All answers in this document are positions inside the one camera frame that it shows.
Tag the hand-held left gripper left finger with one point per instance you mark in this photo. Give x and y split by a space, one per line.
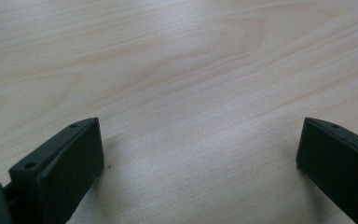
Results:
65 168

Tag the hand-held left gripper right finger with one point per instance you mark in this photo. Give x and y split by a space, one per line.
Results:
341 165

